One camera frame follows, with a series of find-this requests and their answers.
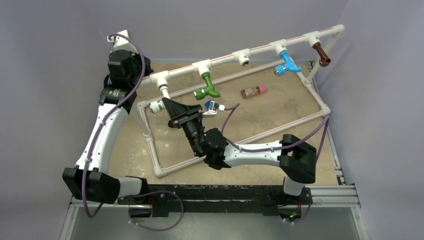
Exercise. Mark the pink capped bottle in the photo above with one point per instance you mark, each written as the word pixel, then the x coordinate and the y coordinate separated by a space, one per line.
pixel 252 91

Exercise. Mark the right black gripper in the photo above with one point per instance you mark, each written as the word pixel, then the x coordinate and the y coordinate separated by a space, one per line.
pixel 180 114

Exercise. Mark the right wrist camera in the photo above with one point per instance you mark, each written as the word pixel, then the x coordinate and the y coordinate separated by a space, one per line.
pixel 214 110

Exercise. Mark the brown water faucet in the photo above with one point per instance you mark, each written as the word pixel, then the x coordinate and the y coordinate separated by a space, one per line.
pixel 324 59

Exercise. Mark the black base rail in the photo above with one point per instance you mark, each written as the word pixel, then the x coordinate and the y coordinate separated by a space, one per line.
pixel 268 200

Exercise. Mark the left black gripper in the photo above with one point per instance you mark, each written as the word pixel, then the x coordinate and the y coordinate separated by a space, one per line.
pixel 148 70

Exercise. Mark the blue water faucet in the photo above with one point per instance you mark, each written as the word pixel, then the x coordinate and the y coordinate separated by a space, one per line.
pixel 288 66

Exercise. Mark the white water faucet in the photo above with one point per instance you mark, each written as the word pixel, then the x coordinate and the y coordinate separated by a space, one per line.
pixel 158 105

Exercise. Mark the green water faucet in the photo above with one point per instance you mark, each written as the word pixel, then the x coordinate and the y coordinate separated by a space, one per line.
pixel 208 90

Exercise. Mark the white pvc pipe frame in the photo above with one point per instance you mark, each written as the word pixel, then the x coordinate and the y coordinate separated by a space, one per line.
pixel 326 37

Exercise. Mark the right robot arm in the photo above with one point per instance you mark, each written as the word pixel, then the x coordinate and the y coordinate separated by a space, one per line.
pixel 293 155

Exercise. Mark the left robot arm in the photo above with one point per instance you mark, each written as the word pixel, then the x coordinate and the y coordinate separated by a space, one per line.
pixel 89 179

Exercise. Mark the blue cube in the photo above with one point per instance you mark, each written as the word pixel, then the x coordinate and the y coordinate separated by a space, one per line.
pixel 209 104

